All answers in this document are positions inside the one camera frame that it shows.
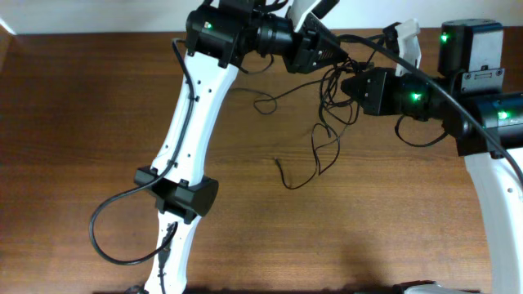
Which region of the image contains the black cable bundle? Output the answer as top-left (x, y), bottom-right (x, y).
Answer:
top-left (228, 56), bottom-right (377, 191)

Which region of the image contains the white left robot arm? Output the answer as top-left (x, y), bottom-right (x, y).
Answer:
top-left (135, 0), bottom-right (347, 293)

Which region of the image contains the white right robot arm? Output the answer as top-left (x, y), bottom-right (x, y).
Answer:
top-left (341, 19), bottom-right (522, 293)

